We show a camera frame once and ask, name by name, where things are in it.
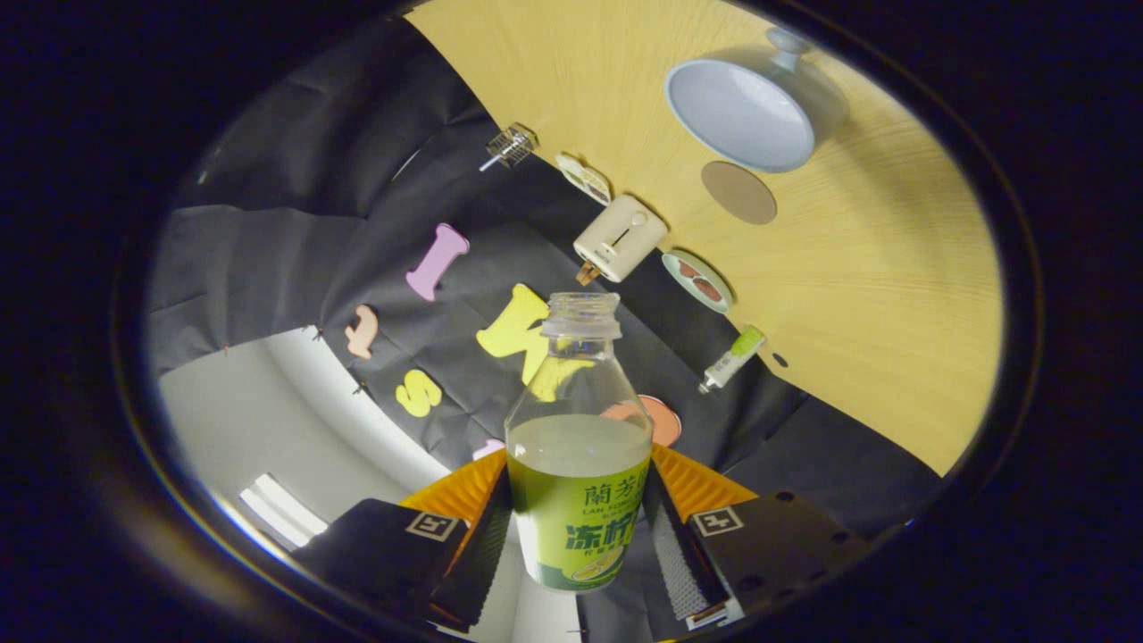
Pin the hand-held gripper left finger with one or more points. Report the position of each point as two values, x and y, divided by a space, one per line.
478 563

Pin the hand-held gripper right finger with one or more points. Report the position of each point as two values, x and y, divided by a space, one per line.
674 563

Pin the green label juice bottle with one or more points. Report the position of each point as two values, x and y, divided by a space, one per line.
576 518

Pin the round brown coaster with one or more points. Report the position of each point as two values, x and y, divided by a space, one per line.
738 193

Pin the pale blue cup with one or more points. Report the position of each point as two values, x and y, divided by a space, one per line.
737 112

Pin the slim white drink bottle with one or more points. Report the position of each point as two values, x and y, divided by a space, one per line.
732 357

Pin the ceiling light panel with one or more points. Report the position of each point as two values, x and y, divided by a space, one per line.
281 509

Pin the brown meat slice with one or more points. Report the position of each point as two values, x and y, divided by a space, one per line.
708 289
687 269

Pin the pale green plate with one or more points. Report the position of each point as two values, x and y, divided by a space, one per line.
674 268

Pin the brown toast slice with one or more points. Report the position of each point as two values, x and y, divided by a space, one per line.
587 274

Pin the cream toaster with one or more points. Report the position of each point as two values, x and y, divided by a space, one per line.
621 237

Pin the wooden table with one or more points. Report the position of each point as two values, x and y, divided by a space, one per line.
875 295

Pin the white snack tray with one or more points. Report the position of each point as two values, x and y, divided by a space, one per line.
585 179

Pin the white straw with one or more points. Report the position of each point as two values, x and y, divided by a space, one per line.
489 163

